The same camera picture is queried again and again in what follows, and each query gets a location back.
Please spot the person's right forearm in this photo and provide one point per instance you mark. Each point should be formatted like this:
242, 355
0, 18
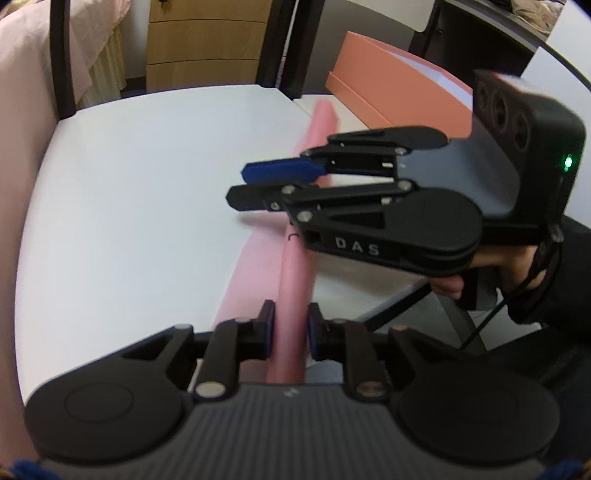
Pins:
568, 277

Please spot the wooden drawer cabinet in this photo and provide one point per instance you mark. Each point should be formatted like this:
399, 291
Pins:
207, 46

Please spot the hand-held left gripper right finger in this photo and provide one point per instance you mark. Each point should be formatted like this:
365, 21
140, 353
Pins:
316, 332

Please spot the person's dark clothing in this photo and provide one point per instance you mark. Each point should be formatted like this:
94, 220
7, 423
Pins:
545, 360

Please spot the orange shoe box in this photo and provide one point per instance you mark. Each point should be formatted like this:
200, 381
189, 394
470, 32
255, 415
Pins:
392, 69
351, 92

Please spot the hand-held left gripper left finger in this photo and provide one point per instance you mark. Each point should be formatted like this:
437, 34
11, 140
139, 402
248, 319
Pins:
265, 330

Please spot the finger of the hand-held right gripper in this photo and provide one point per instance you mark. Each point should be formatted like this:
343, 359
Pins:
277, 170
351, 230

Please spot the person's right hand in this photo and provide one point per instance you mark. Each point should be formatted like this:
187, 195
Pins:
498, 263

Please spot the cream bed skirt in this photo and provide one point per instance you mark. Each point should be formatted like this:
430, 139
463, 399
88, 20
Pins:
104, 74

